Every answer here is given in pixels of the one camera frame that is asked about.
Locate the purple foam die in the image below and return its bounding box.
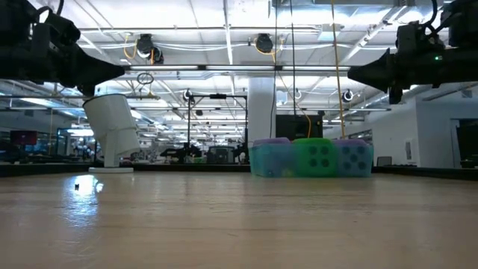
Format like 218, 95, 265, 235
252, 137, 294, 177
333, 138, 373, 177

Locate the yellow hanging cable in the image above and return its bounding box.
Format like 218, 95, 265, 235
330, 0, 347, 140

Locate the black background monitor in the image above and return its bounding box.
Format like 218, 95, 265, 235
275, 114, 324, 141

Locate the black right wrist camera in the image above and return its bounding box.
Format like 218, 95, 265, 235
395, 20, 446, 53

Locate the red background screen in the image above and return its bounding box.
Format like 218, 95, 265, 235
10, 129, 38, 146

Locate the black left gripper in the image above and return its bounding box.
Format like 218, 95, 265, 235
31, 47, 126, 97

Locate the black hanging cable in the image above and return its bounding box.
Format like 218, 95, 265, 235
289, 0, 297, 117

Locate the green foam die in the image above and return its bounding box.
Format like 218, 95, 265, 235
291, 137, 339, 178

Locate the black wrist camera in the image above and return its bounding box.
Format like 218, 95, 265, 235
395, 20, 446, 53
31, 13, 82, 52

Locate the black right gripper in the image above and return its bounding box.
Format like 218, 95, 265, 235
347, 48, 447, 105

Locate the black aluminium table frame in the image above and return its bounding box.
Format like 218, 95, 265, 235
0, 161, 478, 181

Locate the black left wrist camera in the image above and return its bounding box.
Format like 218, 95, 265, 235
31, 13, 82, 52

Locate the teal translucent plastic tray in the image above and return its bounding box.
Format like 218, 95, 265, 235
249, 137, 374, 179

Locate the black background frame rig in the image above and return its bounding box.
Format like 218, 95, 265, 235
186, 93, 248, 150

